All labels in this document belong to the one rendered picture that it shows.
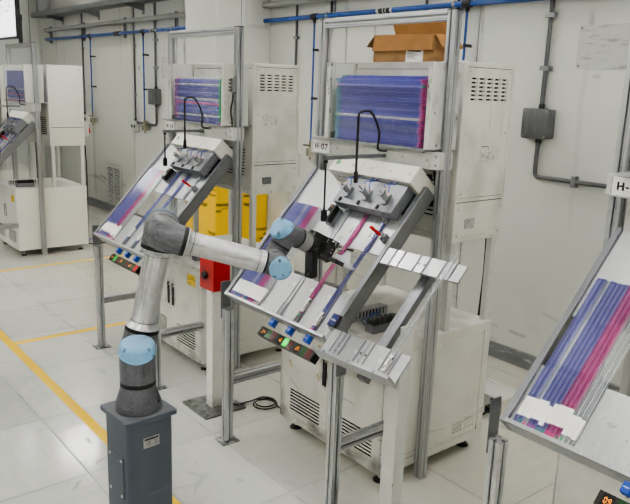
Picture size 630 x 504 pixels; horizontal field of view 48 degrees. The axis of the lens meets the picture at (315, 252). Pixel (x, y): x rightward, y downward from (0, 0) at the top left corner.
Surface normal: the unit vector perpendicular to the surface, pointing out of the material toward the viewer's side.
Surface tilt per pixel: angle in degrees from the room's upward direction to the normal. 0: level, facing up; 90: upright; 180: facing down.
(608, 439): 44
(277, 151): 90
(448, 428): 90
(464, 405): 90
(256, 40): 90
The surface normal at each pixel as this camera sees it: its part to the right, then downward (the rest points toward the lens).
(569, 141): -0.78, 0.12
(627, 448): -0.52, -0.62
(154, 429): 0.67, 0.19
